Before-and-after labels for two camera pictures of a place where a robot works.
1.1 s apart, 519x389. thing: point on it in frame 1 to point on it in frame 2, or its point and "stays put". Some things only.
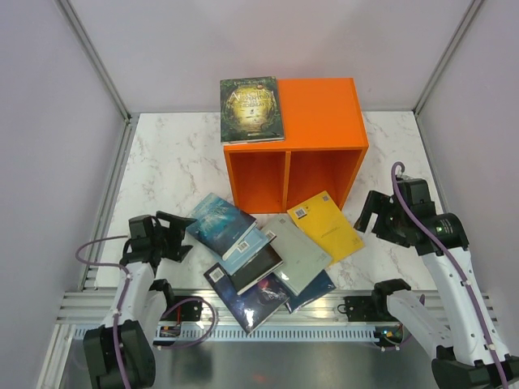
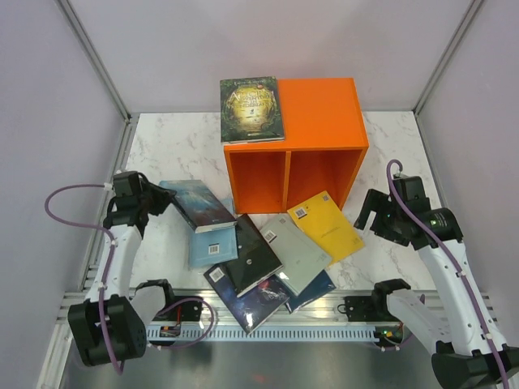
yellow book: (323, 220) stays put
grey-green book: (303, 259) stays put
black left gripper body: (166, 241) to (153, 208)
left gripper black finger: (173, 223) to (157, 194)
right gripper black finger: (382, 227) stays put
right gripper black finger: (373, 203) stays put
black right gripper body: (398, 216) stays put
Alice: (250, 111) stays put
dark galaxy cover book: (254, 305) stays put
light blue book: (258, 240) to (214, 245)
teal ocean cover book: (221, 227) to (202, 209)
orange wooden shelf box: (324, 144) stays put
